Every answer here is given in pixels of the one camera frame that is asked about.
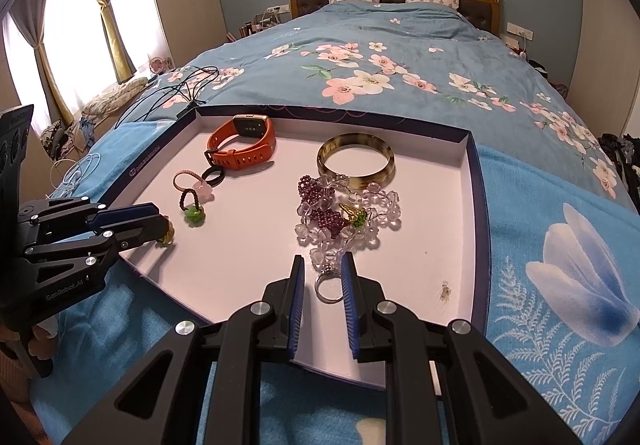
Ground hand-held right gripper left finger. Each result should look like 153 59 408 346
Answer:
62 255 306 445

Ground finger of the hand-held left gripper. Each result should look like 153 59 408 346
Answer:
17 196 162 239
22 215 173 276

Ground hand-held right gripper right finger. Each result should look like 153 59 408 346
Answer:
340 252 583 445

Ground silver ring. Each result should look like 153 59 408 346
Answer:
314 262 346 303

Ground shallow white tray box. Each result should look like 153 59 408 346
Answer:
102 102 488 398

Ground purple bead bracelet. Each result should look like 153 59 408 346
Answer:
297 175 346 241

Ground person's left forearm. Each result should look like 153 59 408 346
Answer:
0 320 51 445

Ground person's left hand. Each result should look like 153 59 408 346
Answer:
27 320 62 361

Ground pile of clothes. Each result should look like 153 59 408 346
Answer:
40 117 96 158

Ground gold and green brooch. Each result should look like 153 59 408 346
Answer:
340 204 371 228

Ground cream knitted blanket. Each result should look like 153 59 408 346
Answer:
82 77 151 118

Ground orange smartwatch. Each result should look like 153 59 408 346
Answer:
204 114 275 170

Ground tortoiseshell bangle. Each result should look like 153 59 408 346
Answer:
316 132 396 190

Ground light blue flower blanket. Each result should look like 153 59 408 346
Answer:
30 117 640 445

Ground nightstand clutter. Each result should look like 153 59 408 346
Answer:
225 12 291 43

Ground blue floral duvet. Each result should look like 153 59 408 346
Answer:
115 2 640 216

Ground bedside clutter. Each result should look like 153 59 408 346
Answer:
520 50 568 98

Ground dark clothes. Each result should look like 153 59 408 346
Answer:
597 132 640 196

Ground green bead hair tie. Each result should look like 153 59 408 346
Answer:
179 190 207 228

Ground white cable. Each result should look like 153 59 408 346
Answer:
50 154 101 198

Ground pink cord bead charm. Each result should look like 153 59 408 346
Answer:
173 169 216 203

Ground clear bead bracelet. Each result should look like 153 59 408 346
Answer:
295 172 403 271

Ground black cable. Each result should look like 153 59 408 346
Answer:
114 66 221 130

